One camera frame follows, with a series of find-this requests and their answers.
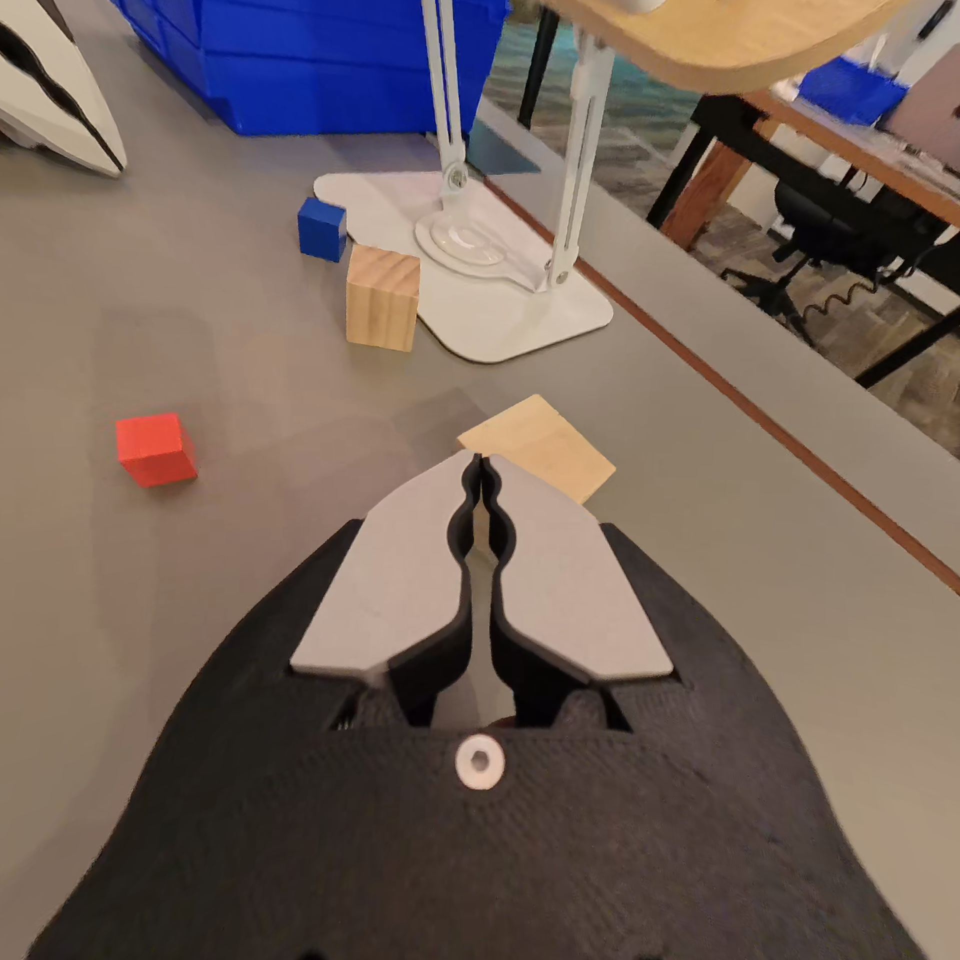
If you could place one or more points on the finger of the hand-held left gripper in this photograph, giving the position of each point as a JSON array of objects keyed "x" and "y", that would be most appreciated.
[
  {"x": 37, "y": 112},
  {"x": 75, "y": 82}
]

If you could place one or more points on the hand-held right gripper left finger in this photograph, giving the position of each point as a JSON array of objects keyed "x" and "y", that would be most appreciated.
[{"x": 390, "y": 592}]

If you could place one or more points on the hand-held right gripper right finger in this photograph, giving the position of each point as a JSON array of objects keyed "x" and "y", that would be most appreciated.
[{"x": 574, "y": 592}]

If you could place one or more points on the red wooden cube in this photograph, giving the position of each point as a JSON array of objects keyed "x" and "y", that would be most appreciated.
[{"x": 154, "y": 448}]

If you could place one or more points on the blue wooden cube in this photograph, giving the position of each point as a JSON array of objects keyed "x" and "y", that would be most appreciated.
[{"x": 321, "y": 229}]

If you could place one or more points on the blue plastic bin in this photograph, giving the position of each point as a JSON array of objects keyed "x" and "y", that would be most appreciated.
[{"x": 300, "y": 67}]

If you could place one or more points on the white stand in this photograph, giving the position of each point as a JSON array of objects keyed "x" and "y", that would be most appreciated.
[{"x": 517, "y": 315}]

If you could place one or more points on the black office chair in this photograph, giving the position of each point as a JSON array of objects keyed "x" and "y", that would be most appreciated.
[{"x": 817, "y": 225}]

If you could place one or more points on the wooden desk with black legs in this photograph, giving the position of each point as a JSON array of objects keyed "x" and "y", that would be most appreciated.
[{"x": 825, "y": 146}]

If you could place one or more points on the light wooden board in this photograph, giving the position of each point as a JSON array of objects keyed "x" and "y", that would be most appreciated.
[{"x": 720, "y": 37}]

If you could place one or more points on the small blue bin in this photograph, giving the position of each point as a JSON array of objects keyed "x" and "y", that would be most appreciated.
[{"x": 851, "y": 90}]

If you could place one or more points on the grey laptop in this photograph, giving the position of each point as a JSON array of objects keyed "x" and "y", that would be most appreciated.
[{"x": 930, "y": 109}]

